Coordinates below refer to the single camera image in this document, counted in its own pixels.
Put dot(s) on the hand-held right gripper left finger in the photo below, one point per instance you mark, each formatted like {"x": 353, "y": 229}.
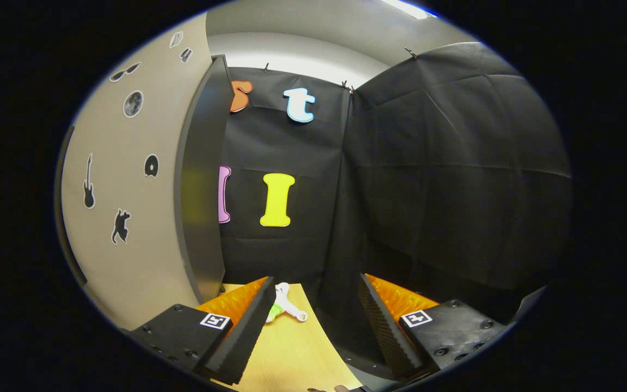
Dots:
{"x": 248, "y": 332}

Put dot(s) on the white and green plastic toy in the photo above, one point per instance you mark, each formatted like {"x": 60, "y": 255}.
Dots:
{"x": 283, "y": 296}

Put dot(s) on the beige cabinet door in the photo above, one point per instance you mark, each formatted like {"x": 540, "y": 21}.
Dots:
{"x": 139, "y": 245}

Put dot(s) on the grey cabinet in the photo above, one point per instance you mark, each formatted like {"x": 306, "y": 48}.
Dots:
{"x": 202, "y": 190}

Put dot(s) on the black backdrop cloth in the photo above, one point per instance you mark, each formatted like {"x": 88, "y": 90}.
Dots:
{"x": 428, "y": 190}

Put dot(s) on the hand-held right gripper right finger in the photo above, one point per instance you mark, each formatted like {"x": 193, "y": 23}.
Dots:
{"x": 381, "y": 332}

